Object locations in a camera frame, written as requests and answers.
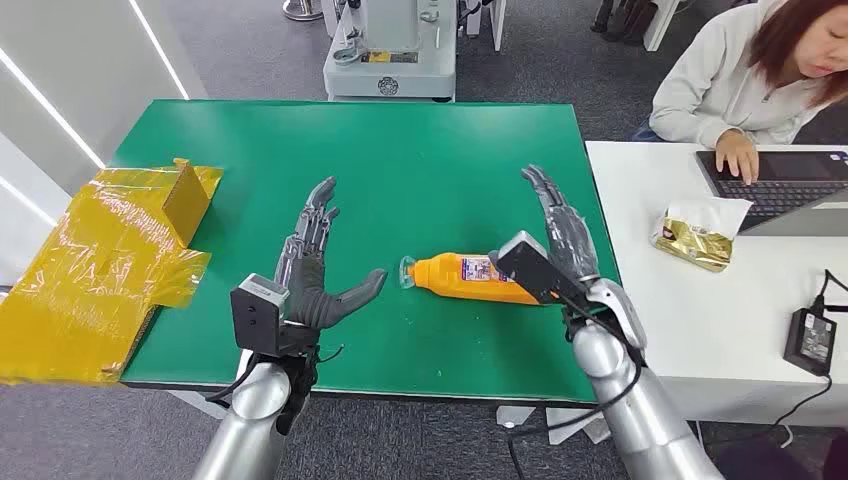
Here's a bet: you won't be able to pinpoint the white table foot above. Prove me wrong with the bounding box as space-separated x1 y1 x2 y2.
495 404 614 446
167 390 230 421

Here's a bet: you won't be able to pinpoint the white furniture panel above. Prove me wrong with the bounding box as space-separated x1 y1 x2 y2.
463 0 509 53

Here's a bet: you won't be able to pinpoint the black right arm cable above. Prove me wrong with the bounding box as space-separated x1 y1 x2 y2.
506 298 645 480

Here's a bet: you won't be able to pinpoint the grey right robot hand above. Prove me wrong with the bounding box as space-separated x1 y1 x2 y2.
519 164 602 284

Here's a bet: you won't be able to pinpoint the black adapter cable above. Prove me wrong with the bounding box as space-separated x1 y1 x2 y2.
771 374 836 431
811 268 848 318

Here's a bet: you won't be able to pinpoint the gold and white snack bag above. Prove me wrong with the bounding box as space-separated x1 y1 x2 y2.
650 197 755 274

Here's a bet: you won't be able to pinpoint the person's hand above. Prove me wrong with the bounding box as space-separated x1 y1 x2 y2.
714 129 761 187

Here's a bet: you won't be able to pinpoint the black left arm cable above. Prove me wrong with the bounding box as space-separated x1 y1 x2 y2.
203 360 261 405

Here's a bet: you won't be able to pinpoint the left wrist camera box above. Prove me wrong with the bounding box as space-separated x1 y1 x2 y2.
229 273 293 357

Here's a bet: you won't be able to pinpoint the grey laptop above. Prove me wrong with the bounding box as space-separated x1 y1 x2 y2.
695 150 848 238

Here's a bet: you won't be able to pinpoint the white furniture leg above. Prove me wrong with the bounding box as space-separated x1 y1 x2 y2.
642 0 682 53

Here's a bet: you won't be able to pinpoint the chrome chair base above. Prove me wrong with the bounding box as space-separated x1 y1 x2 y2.
282 0 326 22

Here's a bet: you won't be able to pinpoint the yellow taped cardboard box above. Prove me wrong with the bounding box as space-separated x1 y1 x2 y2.
0 157 225 387

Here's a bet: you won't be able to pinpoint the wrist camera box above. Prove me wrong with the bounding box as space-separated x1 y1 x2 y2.
229 273 293 357
488 230 592 314

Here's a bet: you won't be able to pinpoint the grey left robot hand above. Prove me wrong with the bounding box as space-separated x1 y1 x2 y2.
273 175 389 331

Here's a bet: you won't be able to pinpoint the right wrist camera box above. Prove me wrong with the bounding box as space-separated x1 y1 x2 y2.
488 230 592 314

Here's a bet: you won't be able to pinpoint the white desk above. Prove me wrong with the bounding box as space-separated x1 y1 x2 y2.
586 140 848 429

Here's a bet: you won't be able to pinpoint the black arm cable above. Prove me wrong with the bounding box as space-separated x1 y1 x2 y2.
506 298 645 480
203 360 261 405

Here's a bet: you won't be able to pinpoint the orange detergent bottle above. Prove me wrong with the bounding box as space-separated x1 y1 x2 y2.
399 251 552 307

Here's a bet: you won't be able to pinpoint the dark items on floor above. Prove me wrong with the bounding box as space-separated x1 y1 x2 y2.
590 0 658 46

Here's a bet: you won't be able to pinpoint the person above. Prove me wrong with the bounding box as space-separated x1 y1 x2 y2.
632 0 848 187

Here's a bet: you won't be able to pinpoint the black power adapter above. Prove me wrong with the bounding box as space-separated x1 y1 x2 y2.
783 307 838 378

